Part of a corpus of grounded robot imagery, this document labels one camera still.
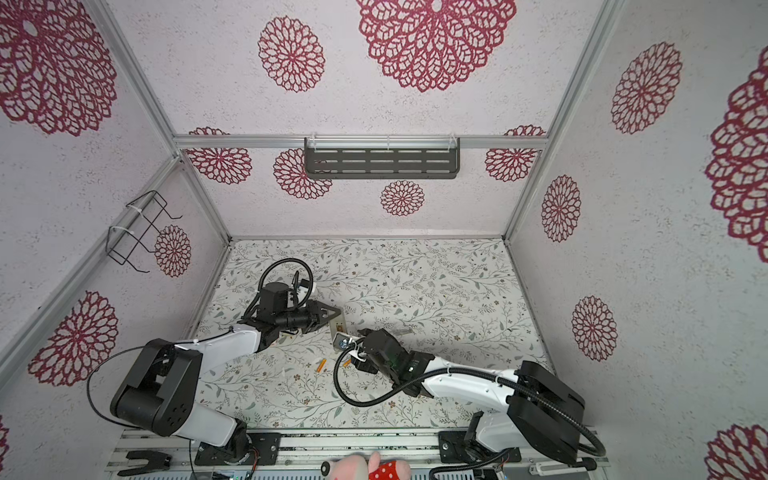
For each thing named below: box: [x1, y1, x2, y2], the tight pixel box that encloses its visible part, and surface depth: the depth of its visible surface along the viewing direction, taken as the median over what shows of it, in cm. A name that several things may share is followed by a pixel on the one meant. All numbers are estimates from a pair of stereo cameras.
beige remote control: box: [329, 313, 347, 341], surface depth 85 cm
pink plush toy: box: [320, 451, 411, 480], surface depth 67 cm
